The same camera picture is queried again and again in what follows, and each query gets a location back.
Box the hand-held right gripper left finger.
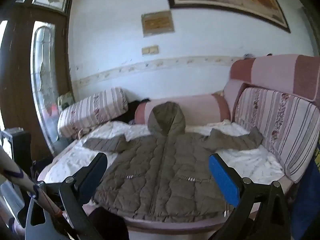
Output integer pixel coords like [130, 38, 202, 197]
[25, 152, 108, 240]

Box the wooden door with patterned glass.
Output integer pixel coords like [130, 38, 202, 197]
[0, 0, 76, 160]

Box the striped floral cushion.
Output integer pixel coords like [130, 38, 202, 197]
[57, 87, 128, 138]
[232, 86, 320, 183]

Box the white floral blanket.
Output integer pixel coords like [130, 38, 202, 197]
[44, 120, 285, 188]

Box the pale green bundle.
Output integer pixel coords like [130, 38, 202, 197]
[58, 92, 74, 110]

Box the small framed plaque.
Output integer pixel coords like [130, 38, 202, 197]
[141, 10, 175, 38]

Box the black cloth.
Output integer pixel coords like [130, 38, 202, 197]
[114, 99, 152, 124]

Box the olive quilted hooded jacket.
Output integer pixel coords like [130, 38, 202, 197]
[84, 102, 263, 222]

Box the blue bag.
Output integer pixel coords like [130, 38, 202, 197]
[291, 140, 320, 233]

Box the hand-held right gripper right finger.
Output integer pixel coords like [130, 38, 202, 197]
[209, 153, 292, 240]

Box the white patterned sleeve arm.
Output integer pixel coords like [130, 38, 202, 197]
[0, 144, 64, 218]

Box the wall switch plate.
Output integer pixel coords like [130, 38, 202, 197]
[142, 45, 159, 55]

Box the pink bolster cushion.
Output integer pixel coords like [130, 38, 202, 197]
[37, 54, 320, 233]

